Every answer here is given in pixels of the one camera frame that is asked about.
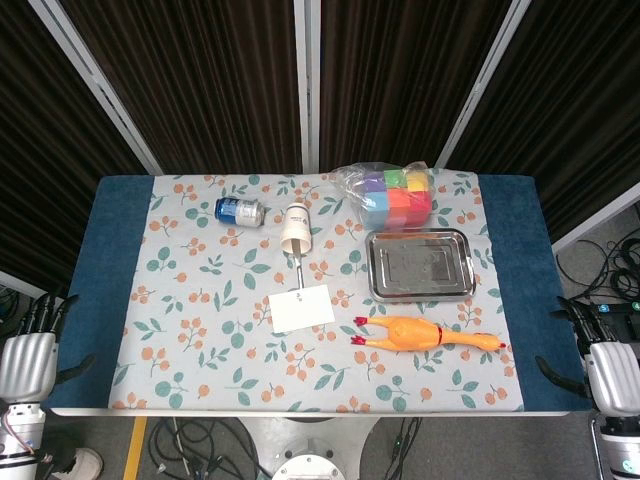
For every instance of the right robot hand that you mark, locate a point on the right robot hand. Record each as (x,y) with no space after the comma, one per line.
(617,380)

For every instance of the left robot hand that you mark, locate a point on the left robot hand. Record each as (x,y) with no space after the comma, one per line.
(25,365)

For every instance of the orange rubber chicken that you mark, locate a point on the orange rubber chicken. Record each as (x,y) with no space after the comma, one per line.
(410,334)

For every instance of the stainless steel tray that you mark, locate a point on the stainless steel tray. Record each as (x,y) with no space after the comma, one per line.
(420,265)

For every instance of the white shoe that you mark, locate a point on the white shoe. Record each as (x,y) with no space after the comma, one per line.
(82,465)

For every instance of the blue table cover cloth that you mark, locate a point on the blue table cover cloth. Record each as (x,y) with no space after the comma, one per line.
(110,280)

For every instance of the floral printed tablecloth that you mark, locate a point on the floral printed tablecloth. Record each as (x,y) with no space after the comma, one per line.
(225,360)

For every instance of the dark corrugated partition panel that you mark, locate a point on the dark corrugated partition panel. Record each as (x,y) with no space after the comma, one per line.
(400,75)
(575,100)
(50,150)
(200,75)

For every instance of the blue silver soda can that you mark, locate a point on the blue silver soda can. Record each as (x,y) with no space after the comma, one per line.
(242,212)

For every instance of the colourful foam block cube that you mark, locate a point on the colourful foam block cube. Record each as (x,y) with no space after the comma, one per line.
(400,205)

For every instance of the white paper card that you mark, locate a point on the white paper card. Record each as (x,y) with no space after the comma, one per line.
(301,308)

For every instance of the white paper cup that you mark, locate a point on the white paper cup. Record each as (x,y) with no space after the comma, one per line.
(296,227)

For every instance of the clear plastic bag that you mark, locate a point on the clear plastic bag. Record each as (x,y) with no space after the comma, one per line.
(350,182)

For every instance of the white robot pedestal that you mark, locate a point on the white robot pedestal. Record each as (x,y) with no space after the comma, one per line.
(307,450)

